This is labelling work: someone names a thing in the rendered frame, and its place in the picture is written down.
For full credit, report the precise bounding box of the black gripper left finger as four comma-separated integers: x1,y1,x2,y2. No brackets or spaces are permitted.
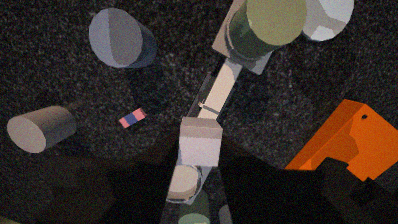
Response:
43,130,180,224

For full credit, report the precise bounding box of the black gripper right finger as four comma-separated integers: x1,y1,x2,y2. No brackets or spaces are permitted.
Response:
218,134,356,224

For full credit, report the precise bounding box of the pink eraser with blue sleeve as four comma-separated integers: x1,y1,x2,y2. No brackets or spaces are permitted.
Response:
119,107,146,128

